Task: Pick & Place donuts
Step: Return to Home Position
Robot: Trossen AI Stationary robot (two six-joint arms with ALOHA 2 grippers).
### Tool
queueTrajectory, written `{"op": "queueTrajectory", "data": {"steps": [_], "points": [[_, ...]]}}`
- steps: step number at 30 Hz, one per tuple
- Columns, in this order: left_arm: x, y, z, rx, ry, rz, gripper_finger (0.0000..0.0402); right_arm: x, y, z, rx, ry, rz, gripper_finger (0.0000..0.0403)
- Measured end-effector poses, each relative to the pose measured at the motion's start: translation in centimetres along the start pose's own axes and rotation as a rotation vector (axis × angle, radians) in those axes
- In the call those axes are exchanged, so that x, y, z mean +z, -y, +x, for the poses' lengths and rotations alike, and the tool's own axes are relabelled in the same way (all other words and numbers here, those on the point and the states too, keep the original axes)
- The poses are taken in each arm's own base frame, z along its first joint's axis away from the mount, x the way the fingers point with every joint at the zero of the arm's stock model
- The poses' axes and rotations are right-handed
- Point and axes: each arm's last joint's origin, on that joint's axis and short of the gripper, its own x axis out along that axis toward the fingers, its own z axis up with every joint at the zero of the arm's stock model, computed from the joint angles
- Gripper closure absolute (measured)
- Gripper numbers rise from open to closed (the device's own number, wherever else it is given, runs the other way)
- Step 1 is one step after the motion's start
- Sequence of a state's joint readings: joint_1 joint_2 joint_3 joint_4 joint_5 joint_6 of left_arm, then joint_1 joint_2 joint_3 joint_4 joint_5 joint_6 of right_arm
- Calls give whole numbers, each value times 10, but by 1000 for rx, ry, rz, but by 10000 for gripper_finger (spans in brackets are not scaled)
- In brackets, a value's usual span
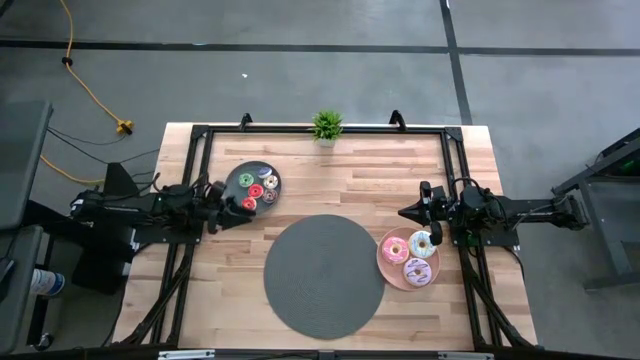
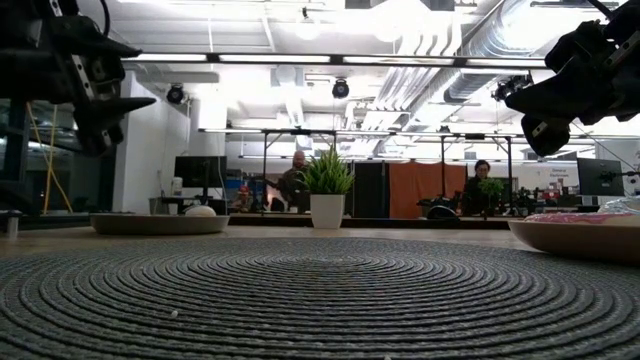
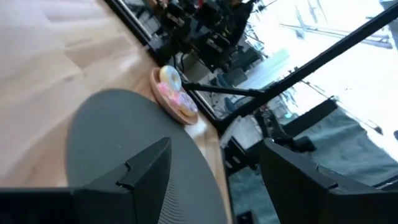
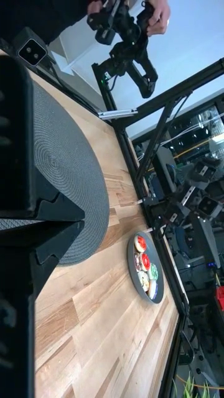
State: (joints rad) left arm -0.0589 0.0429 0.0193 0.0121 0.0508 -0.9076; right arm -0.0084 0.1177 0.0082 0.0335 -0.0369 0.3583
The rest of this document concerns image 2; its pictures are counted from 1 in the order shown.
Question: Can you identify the grey table post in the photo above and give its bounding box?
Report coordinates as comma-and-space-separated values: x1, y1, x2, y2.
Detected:
0, 209, 25, 240

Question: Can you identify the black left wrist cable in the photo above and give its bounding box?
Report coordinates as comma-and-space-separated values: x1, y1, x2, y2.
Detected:
97, 0, 112, 37

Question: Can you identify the black metal background frame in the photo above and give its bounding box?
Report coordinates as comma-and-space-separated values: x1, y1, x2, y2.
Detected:
197, 127, 516, 216

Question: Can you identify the green plant in white pot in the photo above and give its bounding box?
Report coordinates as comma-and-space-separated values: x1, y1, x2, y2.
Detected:
298, 148, 356, 230

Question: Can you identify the small green background plant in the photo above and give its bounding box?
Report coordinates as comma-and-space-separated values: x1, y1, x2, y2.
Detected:
478, 177, 506, 201

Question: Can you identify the orange partition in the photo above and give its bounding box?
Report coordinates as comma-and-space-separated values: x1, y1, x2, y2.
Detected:
388, 162, 470, 220

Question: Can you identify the large white donut blue drizzle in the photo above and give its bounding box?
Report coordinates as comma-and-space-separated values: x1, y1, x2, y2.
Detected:
597, 195, 640, 215

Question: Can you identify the dark office desk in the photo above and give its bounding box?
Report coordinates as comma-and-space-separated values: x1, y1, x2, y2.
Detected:
148, 196, 229, 215

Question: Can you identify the tan bowl on right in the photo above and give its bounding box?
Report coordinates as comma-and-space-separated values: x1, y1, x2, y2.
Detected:
507, 219, 640, 266

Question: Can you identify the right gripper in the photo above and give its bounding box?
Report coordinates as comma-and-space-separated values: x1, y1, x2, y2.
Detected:
502, 2, 640, 158

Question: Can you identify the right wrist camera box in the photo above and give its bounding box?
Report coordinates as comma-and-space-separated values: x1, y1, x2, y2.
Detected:
543, 19, 610, 72

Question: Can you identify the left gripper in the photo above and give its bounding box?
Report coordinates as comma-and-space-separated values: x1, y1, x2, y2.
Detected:
0, 14, 158, 158

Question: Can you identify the small white-iced donut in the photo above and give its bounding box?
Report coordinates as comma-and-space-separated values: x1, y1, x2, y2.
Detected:
183, 204, 218, 218

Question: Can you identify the overhead light bar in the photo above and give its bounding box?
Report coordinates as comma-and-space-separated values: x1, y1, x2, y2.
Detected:
122, 51, 547, 70

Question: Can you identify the black computer monitor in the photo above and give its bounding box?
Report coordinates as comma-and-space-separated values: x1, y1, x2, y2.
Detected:
173, 155, 229, 190
576, 157, 626, 198

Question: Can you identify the person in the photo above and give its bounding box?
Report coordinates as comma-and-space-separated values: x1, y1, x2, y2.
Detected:
462, 159, 496, 217
276, 150, 315, 214

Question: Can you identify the grey plate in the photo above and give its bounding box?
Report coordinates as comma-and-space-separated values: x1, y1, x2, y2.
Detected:
88, 213, 231, 236

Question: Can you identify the black chair back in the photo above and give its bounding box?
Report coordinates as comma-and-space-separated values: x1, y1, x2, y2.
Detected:
425, 204, 464, 220

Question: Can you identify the yellow cable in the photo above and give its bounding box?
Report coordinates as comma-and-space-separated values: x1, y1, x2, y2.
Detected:
23, 102, 75, 216

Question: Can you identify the round grey woven placemat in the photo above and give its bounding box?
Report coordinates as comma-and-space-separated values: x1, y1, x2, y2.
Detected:
0, 237, 640, 360

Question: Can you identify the black partition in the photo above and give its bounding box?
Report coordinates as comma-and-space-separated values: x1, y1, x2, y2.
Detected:
352, 160, 391, 220

